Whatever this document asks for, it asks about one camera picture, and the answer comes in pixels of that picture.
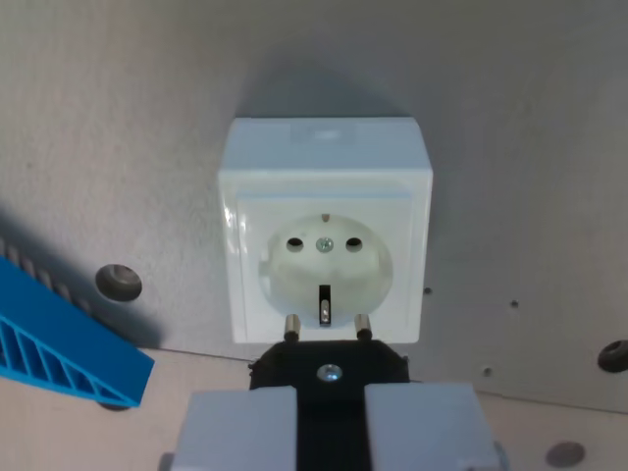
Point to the blue ribbed plastic wedge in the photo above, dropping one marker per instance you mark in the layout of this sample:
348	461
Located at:
59	333

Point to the white wall socket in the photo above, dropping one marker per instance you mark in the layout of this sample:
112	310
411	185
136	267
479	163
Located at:
324	196

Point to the black power plug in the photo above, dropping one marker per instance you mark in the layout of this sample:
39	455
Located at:
329	363

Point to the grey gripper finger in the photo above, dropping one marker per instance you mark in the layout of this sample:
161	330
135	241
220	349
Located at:
235	432
422	432

